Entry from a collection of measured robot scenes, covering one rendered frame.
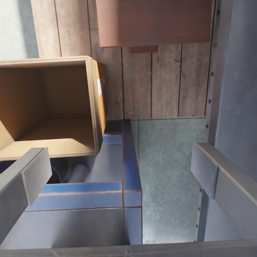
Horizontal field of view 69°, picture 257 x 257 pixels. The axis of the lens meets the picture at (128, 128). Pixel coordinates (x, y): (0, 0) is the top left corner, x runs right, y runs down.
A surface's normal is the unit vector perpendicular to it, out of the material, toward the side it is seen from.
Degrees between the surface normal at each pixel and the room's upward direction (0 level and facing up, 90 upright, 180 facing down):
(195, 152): 90
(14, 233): 0
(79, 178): 84
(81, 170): 84
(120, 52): 0
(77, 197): 0
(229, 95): 31
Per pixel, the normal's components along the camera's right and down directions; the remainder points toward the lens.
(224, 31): -1.00, 0.04
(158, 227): 0.04, 0.29
